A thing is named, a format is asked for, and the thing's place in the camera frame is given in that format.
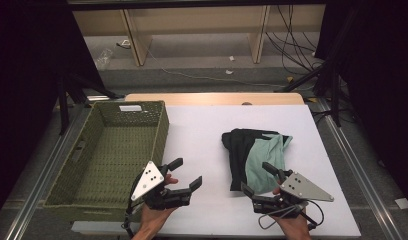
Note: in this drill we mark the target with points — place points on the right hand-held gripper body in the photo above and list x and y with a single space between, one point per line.
300 188

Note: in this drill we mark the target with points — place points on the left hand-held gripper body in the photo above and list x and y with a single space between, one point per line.
148 181

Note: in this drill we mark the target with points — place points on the black garment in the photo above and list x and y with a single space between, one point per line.
237 150

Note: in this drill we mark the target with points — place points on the green woven basket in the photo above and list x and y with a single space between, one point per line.
105 156

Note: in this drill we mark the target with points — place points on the person's left hand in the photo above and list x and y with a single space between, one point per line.
152 218

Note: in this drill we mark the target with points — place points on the person's right hand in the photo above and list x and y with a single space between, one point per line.
293 228

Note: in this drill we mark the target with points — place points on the white table mat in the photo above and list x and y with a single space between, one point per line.
205 140

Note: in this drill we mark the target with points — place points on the white floor tape patch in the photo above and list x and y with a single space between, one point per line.
402 203

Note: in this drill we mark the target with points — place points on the black tripod stand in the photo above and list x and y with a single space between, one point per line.
333 83
63 100

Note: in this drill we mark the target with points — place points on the white paper scrap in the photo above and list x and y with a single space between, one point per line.
229 71
231 58

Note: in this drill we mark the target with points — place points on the clear plastic wrapper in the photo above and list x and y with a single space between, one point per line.
104 58

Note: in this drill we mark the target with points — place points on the dark curtain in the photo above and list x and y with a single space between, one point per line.
25 83
385 83

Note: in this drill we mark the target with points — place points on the light wooden desk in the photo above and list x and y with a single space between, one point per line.
198 20

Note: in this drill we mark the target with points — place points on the aluminium floor rail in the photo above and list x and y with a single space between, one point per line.
362 173
42 180

